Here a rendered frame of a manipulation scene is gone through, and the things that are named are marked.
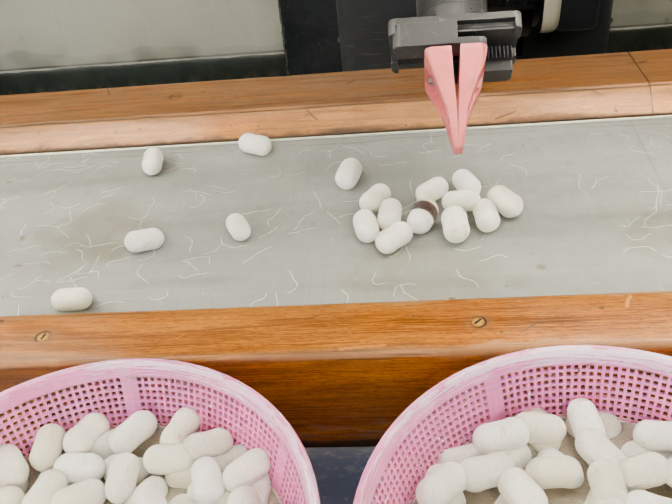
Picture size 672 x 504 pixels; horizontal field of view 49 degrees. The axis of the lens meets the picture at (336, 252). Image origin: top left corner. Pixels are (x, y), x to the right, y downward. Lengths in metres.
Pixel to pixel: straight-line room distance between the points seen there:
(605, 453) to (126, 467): 0.28
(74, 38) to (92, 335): 2.51
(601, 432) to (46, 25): 2.75
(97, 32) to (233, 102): 2.15
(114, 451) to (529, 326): 0.28
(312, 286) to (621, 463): 0.26
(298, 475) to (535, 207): 0.34
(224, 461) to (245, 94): 0.48
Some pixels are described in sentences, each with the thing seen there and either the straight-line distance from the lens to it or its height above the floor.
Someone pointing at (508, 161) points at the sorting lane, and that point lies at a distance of 0.73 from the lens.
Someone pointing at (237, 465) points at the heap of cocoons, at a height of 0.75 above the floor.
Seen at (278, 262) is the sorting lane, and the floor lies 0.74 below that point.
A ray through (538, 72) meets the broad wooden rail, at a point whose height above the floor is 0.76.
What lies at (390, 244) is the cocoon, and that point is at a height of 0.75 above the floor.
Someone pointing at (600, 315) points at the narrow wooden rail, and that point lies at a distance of 0.52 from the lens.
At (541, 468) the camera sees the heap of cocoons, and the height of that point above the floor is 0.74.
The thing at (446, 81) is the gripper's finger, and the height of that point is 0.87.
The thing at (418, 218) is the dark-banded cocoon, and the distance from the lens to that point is 0.61.
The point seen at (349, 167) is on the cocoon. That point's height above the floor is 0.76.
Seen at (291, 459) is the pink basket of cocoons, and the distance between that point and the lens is 0.44.
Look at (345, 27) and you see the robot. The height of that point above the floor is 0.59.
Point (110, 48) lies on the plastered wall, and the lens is 2.98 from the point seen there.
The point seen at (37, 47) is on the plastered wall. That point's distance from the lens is 3.08.
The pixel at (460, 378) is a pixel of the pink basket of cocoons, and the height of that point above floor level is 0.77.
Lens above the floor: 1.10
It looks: 36 degrees down
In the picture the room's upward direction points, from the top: 7 degrees counter-clockwise
